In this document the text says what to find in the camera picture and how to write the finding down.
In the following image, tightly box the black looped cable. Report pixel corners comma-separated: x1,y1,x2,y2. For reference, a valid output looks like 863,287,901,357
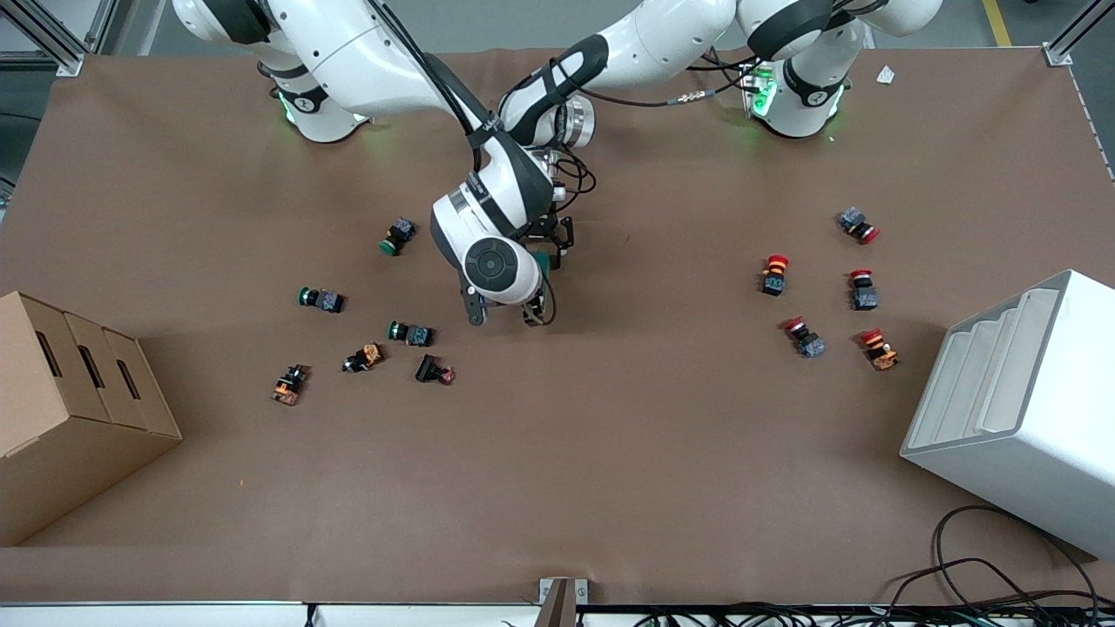
880,505,1103,627

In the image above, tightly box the aluminium frame profile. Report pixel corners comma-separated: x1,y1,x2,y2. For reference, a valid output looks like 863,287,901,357
0,0,118,78
1043,0,1115,67

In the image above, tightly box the black cable bundle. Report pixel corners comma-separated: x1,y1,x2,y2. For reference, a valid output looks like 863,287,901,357
636,601,1115,627

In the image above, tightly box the brown paper table cover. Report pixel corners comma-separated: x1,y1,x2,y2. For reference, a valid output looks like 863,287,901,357
0,45,1115,606

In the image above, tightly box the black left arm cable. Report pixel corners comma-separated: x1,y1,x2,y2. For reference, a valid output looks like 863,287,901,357
544,52,763,203

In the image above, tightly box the white table edge strip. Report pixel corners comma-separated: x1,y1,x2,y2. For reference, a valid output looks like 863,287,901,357
0,601,541,627

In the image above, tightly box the brown cardboard box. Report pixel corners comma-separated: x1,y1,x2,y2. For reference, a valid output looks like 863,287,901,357
0,291,184,548

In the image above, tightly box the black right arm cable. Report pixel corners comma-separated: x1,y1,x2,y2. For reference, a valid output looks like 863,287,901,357
366,0,493,171

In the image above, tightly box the green load switch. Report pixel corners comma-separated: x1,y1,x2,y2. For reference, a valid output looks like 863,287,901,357
531,248,560,306

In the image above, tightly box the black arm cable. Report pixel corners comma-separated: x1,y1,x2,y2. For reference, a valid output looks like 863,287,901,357
544,52,763,203
366,0,493,171

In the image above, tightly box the white slotted storage rack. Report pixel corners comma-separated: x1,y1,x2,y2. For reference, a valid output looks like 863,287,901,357
900,269,1115,560

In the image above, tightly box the grey metal bracket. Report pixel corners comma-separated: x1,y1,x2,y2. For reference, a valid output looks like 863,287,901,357
538,577,589,627

